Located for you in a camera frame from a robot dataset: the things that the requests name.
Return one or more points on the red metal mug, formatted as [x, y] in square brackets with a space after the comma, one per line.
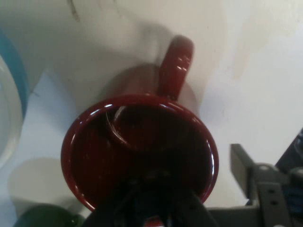
[137, 82]

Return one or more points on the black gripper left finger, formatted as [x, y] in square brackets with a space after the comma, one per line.
[156, 203]

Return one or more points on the dark green enamel mug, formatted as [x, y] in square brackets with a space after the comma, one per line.
[47, 216]

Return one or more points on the white and blue bowl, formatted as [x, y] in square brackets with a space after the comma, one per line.
[9, 99]

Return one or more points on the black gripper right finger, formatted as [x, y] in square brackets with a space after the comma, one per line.
[265, 184]

